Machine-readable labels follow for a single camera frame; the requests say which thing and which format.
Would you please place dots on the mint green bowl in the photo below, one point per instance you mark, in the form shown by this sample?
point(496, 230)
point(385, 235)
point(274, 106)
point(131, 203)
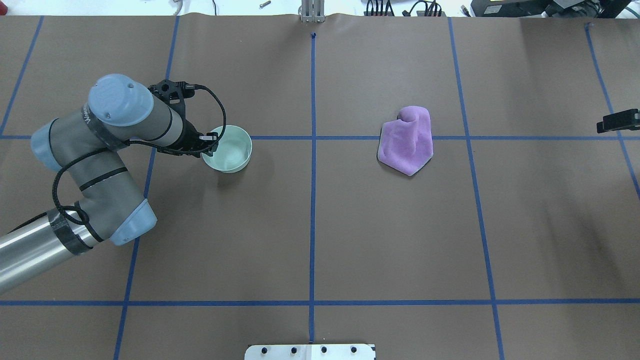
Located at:
point(233, 152)

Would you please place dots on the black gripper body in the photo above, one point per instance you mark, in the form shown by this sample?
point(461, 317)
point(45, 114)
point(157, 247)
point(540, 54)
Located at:
point(189, 137)

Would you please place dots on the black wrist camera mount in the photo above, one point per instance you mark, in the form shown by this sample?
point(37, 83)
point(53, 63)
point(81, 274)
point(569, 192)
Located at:
point(173, 93)

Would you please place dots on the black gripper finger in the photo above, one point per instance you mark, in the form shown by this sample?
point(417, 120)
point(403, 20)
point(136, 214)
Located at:
point(620, 121)
point(209, 142)

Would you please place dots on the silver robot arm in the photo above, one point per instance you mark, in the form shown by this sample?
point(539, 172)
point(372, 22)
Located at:
point(94, 195)

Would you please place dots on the white pillar base plate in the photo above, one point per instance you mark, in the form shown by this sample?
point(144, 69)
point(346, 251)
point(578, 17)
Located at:
point(340, 351)

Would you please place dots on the aluminium frame post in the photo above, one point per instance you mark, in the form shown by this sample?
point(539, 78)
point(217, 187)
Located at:
point(312, 11)

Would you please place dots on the purple cloth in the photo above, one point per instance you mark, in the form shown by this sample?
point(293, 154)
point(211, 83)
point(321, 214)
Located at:
point(406, 144)

